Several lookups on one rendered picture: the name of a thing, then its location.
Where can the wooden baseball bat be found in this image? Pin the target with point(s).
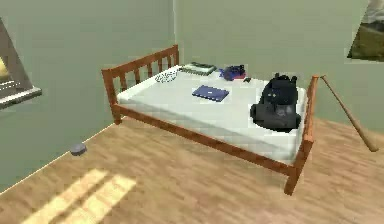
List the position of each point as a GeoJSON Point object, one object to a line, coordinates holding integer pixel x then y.
{"type": "Point", "coordinates": [350, 116]}

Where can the black backpack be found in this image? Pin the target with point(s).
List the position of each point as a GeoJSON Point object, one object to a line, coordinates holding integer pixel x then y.
{"type": "Point", "coordinates": [277, 104]}

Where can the blue laptop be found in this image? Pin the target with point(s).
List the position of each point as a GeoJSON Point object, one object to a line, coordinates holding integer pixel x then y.
{"type": "Point", "coordinates": [210, 93]}

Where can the white patterned cloth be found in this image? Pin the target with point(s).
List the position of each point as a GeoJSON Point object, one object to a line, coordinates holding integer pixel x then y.
{"type": "Point", "coordinates": [166, 77]}

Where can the small black object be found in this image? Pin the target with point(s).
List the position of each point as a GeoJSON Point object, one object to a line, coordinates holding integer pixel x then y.
{"type": "Point", "coordinates": [247, 79]}

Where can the wooden bed with white mattress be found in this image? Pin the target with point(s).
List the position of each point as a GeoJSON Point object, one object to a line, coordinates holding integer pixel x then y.
{"type": "Point", "coordinates": [206, 116]}

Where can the window with grey sill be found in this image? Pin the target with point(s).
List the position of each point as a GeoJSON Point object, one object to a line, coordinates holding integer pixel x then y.
{"type": "Point", "coordinates": [13, 86]}

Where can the grey round disc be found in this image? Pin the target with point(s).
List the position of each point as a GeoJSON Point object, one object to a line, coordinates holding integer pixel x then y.
{"type": "Point", "coordinates": [78, 149]}

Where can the green book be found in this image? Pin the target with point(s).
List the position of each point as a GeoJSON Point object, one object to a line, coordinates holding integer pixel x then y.
{"type": "Point", "coordinates": [198, 68]}

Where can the blue and red object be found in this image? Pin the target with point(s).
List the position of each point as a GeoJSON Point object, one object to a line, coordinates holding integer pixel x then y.
{"type": "Point", "coordinates": [232, 72]}

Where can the framed landscape picture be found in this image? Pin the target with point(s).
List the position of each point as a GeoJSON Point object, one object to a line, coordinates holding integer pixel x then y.
{"type": "Point", "coordinates": [368, 36]}

